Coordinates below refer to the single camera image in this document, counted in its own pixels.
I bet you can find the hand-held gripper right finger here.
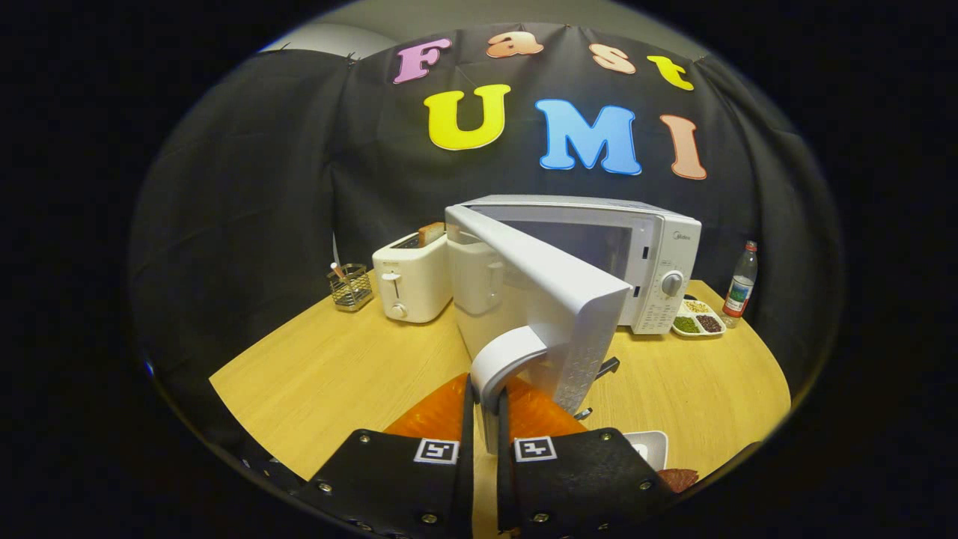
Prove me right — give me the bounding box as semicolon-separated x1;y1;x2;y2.
496;374;674;539

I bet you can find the divided plate of beans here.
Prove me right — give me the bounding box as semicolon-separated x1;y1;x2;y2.
671;298;727;338

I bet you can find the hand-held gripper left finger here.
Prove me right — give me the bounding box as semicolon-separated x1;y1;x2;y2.
296;373;476;539

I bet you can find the clear bottle with red cap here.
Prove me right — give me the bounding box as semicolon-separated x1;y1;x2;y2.
721;240;759;329

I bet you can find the white pop-up toaster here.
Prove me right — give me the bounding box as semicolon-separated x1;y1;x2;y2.
372;231;454;324

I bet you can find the small white ribbed plate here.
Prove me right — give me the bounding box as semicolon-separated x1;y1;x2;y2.
623;430;669;472

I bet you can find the white toaster oven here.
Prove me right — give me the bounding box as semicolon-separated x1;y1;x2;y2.
445;195;703;454

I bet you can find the black backdrop cloth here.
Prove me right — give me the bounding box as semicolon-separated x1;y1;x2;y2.
127;22;843;450

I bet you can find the wire mesh utensil holder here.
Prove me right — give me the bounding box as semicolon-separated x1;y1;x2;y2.
327;263;374;312

